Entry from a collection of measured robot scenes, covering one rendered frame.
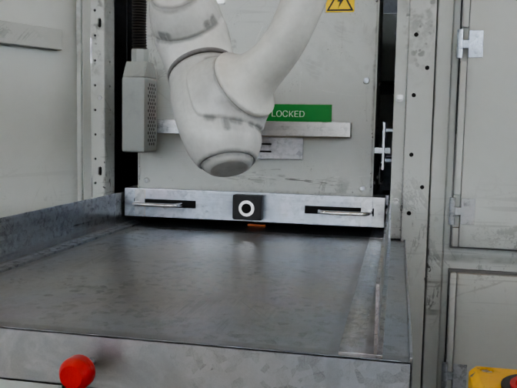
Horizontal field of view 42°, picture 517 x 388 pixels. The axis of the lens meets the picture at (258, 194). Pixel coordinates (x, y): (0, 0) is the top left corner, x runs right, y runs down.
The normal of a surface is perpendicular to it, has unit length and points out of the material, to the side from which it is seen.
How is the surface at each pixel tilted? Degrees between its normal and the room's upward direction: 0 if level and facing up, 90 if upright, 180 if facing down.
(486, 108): 90
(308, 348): 0
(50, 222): 90
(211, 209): 90
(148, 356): 90
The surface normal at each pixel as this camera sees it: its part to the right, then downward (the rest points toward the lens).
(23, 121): 0.78, 0.07
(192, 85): -0.60, -0.26
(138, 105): -0.21, 0.09
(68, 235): 0.98, 0.04
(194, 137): -0.69, 0.15
